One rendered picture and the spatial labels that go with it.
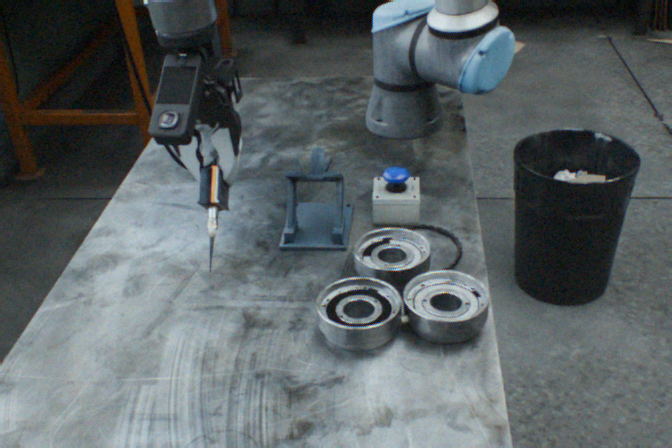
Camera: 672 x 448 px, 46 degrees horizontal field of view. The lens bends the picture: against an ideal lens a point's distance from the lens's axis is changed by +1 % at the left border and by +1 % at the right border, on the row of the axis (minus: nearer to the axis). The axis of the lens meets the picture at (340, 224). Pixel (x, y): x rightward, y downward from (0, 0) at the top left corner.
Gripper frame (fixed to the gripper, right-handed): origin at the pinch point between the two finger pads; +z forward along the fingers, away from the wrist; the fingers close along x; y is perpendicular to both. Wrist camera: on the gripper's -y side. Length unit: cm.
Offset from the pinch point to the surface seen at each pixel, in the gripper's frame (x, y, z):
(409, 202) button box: -23.5, 14.6, 12.8
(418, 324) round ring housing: -26.9, -12.2, 13.2
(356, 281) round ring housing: -18.5, -5.6, 12.0
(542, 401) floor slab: -48, 59, 100
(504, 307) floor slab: -39, 96, 102
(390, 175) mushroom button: -20.7, 16.7, 9.4
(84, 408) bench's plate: 9.5, -27.8, 13.0
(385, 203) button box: -19.9, 14.3, 12.8
